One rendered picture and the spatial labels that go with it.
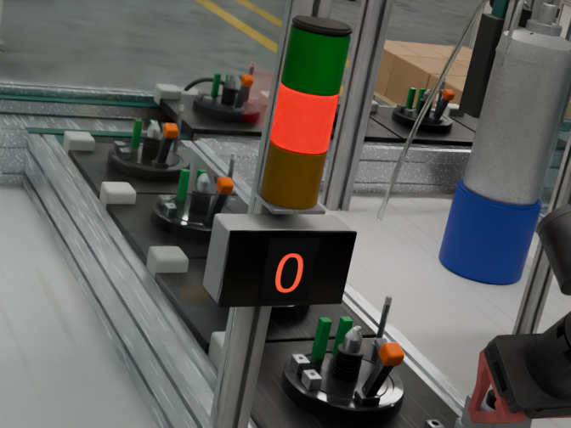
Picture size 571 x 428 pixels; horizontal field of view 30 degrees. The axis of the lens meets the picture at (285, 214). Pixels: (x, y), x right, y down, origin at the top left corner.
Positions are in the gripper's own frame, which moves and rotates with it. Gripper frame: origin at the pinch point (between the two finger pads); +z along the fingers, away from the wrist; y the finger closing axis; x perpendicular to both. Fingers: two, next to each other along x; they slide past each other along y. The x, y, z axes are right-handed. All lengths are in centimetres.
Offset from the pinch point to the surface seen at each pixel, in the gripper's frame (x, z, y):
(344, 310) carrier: -28.9, 36.7, -10.5
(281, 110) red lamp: -22.6, -12.9, 21.5
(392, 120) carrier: -103, 88, -70
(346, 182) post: -78, 77, -45
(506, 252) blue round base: -49, 56, -59
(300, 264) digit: -13.4, -3.5, 18.0
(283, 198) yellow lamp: -17.3, -7.9, 20.6
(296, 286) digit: -12.1, -1.7, 18.0
